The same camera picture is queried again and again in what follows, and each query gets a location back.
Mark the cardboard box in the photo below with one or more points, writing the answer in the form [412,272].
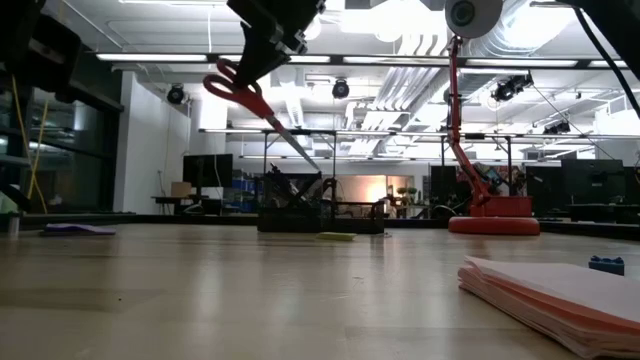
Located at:
[181,189]

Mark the red desk lamp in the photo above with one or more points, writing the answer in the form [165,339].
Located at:
[492,225]

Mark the black computer monitor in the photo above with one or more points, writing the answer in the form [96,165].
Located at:
[207,170]

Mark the pale green round object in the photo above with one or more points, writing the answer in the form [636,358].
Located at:
[6,204]

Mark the wide dark monitor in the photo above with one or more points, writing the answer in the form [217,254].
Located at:
[590,180]

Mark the background desk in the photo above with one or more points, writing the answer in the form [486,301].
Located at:
[170,199]

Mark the black ceiling spotlight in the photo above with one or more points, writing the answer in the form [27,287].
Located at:
[340,89]
[556,128]
[176,94]
[505,90]

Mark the black aluminium table frame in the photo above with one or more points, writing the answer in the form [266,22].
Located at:
[150,219]

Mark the black mesh desk organizer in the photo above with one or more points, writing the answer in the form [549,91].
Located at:
[350,220]

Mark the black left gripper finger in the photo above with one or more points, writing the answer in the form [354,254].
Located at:
[257,55]

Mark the pink sticky note pad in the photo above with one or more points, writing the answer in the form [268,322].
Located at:
[560,295]

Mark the small blue brick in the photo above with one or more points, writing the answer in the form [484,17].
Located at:
[606,266]

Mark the black background workstation frame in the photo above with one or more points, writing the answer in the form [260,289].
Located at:
[350,132]

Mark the purple sticky note pad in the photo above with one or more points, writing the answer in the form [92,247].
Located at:
[75,229]

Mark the yellow sticky note pad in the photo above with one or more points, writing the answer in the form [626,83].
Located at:
[336,236]

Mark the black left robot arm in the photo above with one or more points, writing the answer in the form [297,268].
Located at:
[35,50]

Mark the small white cylinder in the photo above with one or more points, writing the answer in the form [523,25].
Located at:
[12,225]

